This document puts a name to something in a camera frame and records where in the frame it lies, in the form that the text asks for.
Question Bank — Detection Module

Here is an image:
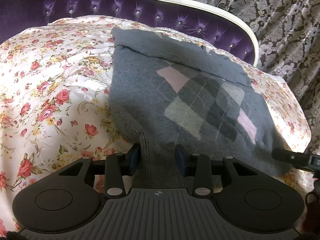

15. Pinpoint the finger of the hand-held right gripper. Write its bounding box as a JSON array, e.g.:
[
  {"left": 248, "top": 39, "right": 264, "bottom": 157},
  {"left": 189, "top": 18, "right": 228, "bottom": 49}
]
[{"left": 272, "top": 148, "right": 310, "bottom": 167}]

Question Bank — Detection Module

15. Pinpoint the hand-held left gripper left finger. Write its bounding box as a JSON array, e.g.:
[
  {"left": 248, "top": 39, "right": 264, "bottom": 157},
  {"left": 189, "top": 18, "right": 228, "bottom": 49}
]
[{"left": 57, "top": 143, "right": 141, "bottom": 198}]

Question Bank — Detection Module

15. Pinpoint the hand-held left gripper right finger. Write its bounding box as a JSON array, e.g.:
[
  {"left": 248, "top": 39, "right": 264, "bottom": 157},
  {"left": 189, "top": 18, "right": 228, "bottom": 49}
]
[{"left": 175, "top": 144, "right": 258, "bottom": 198}]

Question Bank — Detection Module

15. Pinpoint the grey argyle sweater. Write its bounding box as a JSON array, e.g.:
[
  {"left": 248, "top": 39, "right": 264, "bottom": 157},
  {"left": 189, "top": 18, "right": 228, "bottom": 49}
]
[{"left": 109, "top": 27, "right": 294, "bottom": 189}]

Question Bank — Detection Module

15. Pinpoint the floral blanket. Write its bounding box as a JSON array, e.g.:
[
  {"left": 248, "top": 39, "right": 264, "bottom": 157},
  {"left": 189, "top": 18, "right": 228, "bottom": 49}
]
[{"left": 0, "top": 15, "right": 312, "bottom": 232}]

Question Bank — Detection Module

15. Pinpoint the grey damask curtain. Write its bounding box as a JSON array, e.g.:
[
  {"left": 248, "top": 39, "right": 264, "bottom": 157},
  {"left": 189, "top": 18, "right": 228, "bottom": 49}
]
[{"left": 132, "top": 0, "right": 320, "bottom": 195}]

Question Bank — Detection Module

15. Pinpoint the purple tufted sofa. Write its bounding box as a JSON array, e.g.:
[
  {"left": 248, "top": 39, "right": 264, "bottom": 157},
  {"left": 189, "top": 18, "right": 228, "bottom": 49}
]
[{"left": 0, "top": 0, "right": 259, "bottom": 68}]

